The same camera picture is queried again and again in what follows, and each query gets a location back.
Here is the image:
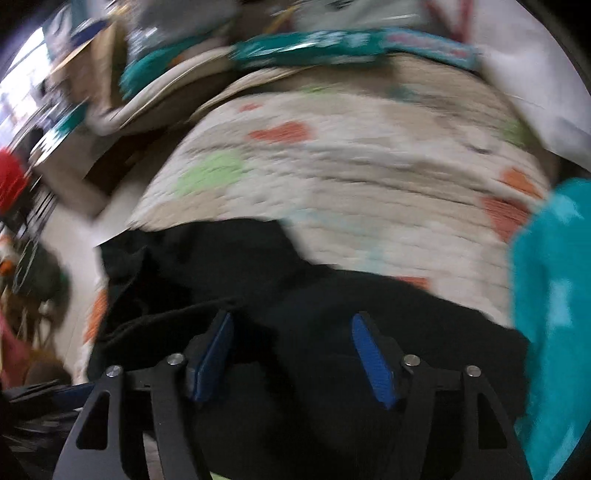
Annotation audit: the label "dark green bag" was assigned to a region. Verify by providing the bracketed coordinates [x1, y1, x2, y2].
[18, 240, 72, 324]

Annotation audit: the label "white sheet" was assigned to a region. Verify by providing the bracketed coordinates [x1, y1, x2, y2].
[462, 0, 591, 167]

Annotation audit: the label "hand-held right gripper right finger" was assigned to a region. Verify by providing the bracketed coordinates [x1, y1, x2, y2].
[352, 312, 534, 480]

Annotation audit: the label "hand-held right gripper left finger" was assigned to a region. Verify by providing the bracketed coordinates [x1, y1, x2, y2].
[52, 310, 235, 480]

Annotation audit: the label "teal patterned cloth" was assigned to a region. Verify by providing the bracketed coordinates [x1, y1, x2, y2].
[117, 37, 232, 100]

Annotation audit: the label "teal patterned pillow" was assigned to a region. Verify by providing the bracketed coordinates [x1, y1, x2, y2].
[231, 28, 481, 72]

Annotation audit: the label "red cloth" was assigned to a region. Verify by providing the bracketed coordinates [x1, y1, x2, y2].
[0, 150, 31, 215]

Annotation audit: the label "teal star print blanket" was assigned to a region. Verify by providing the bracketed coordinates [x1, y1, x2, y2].
[508, 178, 591, 480]

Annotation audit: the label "black pants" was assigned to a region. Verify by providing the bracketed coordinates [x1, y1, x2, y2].
[87, 218, 531, 480]

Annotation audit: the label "cream knitted patterned blanket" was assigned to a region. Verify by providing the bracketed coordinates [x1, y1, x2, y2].
[83, 62, 555, 352]

